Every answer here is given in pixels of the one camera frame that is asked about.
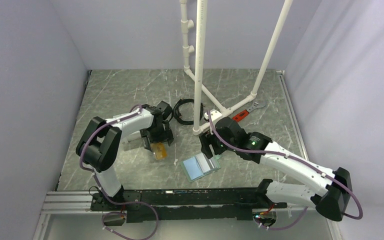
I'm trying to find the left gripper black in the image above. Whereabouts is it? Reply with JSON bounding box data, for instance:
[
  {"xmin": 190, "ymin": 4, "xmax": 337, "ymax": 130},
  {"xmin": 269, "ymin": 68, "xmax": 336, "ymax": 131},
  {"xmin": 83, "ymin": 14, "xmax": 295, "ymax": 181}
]
[{"xmin": 140, "ymin": 120, "xmax": 173, "ymax": 151}]

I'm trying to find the white plastic card tray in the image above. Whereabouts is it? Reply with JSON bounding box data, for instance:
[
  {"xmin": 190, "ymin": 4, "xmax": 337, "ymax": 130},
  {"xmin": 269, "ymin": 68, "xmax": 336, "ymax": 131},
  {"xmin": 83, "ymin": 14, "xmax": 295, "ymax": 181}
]
[{"xmin": 112, "ymin": 114, "xmax": 147, "ymax": 143}]

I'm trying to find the green card holder wallet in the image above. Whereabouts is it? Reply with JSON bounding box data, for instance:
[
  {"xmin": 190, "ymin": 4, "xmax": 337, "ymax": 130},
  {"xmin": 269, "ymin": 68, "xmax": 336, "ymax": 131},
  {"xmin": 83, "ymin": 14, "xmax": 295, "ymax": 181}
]
[{"xmin": 180, "ymin": 153, "xmax": 222, "ymax": 183}]

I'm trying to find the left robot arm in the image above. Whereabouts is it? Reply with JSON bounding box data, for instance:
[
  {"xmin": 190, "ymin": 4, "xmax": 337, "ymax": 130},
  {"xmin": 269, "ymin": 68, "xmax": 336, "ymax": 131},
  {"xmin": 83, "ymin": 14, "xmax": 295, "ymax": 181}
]
[{"xmin": 75, "ymin": 101, "xmax": 174, "ymax": 210}]

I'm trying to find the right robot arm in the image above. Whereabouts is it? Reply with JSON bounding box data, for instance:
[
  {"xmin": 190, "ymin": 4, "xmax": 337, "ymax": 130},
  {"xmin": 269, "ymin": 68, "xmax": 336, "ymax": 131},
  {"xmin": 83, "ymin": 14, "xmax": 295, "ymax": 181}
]
[{"xmin": 198, "ymin": 117, "xmax": 356, "ymax": 222}]

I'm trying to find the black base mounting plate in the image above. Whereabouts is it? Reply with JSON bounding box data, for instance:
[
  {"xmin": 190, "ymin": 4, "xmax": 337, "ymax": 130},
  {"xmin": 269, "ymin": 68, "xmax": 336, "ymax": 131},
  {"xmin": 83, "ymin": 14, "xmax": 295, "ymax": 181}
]
[{"xmin": 90, "ymin": 187, "xmax": 288, "ymax": 223}]

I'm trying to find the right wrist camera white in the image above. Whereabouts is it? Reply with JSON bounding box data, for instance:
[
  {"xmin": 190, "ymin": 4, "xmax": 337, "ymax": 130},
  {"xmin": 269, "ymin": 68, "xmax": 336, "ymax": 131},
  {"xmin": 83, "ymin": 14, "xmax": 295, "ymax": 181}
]
[{"xmin": 203, "ymin": 109, "xmax": 223, "ymax": 124}]

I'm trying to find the coiled black cable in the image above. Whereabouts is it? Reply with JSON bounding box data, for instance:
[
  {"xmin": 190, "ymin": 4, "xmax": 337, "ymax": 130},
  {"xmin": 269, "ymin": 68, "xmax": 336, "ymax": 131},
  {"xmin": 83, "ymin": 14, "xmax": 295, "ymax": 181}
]
[{"xmin": 172, "ymin": 97, "xmax": 205, "ymax": 126}]

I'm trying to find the red handled adjustable wrench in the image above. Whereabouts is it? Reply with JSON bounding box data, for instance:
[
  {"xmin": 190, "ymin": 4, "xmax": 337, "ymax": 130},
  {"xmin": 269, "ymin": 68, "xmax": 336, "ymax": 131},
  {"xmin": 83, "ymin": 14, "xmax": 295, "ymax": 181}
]
[{"xmin": 232, "ymin": 101, "xmax": 266, "ymax": 123}]

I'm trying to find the aluminium rail frame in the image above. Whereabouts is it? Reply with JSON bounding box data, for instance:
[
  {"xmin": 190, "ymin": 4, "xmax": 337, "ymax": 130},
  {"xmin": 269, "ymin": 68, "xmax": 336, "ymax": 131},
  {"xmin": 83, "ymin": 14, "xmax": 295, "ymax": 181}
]
[{"xmin": 33, "ymin": 190, "xmax": 342, "ymax": 240}]

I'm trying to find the white PVC pipe frame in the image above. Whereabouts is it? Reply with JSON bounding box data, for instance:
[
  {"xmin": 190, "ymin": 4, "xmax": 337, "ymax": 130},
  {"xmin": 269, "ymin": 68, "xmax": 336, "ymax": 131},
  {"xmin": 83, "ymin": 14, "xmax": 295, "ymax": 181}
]
[{"xmin": 177, "ymin": 0, "xmax": 293, "ymax": 117}]

